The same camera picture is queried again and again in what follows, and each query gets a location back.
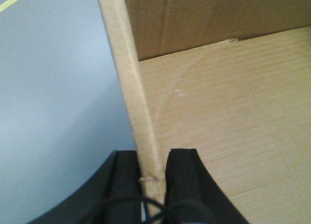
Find brown cardboard carton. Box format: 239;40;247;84
99;0;311;224

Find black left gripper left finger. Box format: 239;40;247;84
31;150;142;224

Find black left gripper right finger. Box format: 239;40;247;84
163;149;248;224

